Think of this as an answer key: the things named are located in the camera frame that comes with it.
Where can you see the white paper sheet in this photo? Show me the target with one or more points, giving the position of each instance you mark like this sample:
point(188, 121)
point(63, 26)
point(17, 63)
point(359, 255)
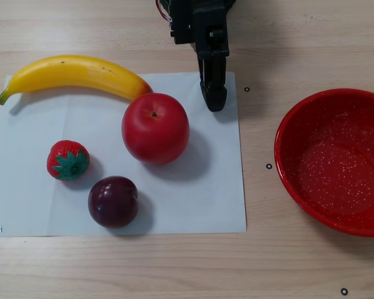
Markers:
point(190, 202)

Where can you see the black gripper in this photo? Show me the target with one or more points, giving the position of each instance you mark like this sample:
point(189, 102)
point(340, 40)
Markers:
point(212, 47)

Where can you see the yellow plastic banana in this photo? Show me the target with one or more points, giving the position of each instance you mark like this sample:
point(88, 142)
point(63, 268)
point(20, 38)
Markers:
point(65, 73)

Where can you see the red speckled bowl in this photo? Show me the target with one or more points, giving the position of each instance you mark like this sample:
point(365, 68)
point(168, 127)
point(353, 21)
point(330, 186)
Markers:
point(330, 174)

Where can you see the red plastic apple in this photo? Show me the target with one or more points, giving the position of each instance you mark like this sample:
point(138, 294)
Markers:
point(156, 130)

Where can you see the dark purple plastic plum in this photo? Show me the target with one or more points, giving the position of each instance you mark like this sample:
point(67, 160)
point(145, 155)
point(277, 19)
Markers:
point(112, 202)

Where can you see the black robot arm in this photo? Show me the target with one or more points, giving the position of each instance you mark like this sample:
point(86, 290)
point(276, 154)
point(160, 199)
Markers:
point(231, 2)

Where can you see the red plastic strawberry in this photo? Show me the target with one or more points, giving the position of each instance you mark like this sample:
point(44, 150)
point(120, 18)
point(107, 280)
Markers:
point(62, 152)

